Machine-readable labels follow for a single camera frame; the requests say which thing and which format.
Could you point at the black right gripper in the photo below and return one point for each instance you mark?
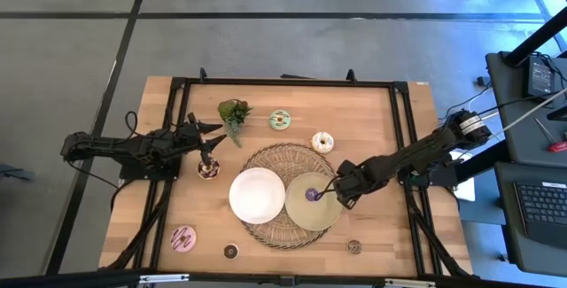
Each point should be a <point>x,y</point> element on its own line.
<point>352,184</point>

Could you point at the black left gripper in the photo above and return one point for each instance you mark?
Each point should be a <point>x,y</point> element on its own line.
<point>190,135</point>

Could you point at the small purple donut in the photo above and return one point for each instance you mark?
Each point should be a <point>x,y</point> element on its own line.
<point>311,194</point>

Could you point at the pale green round plate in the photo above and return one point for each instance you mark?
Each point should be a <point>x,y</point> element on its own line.
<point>312,215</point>

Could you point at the chocolate frosted large donut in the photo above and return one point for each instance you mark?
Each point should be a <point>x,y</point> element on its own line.
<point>209,172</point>

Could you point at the white frosted donut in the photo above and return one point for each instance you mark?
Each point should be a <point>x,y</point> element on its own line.
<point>322,142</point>

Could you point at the small brown sprinkled donut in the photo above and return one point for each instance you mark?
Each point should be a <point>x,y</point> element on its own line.
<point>354,246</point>

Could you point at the mint green frosted donut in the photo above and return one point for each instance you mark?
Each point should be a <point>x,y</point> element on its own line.
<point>280,119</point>

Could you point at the white round plate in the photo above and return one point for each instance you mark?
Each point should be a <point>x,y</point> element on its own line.
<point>257,196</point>

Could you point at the pink donut with chocolate drizzle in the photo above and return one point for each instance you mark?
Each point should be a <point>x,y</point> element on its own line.
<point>183,238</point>

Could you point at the small dark chocolate donut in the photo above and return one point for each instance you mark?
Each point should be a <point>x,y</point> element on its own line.
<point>230,251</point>

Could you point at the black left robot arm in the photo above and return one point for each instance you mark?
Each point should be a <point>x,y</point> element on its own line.
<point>111,146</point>

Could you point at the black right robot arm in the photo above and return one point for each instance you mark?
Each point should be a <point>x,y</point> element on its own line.
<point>421,150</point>

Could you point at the small green artificial plant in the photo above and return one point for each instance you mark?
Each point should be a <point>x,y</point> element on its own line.
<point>234,113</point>

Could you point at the round woven wicker placemat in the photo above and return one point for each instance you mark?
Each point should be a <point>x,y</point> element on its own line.
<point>283,157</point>

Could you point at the white paper sheet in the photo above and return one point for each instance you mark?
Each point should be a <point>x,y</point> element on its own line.
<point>466,190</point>

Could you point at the black side desk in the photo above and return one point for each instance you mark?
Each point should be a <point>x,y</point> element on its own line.
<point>514,115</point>

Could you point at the grey floor object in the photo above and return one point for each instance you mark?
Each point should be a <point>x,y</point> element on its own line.
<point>15,173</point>

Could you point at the black laptop with keyboard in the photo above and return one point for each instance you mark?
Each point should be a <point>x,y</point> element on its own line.
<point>540,208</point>

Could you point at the thin white rod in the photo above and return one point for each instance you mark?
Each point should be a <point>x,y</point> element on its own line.
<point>536,108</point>

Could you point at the black power adapter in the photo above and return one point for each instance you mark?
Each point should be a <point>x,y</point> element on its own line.
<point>540,77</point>

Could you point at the black diagonal pole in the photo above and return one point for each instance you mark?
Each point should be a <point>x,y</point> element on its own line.
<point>536,40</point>

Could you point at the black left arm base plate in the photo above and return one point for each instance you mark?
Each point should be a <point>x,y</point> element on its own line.
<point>150,172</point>

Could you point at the black metal table frame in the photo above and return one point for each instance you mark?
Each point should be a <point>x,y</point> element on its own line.
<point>288,82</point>

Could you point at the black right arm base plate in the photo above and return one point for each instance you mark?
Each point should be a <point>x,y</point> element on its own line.
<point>438,177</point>

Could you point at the silver metal bracket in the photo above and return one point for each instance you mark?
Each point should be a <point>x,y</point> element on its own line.
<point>164,278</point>
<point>409,283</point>

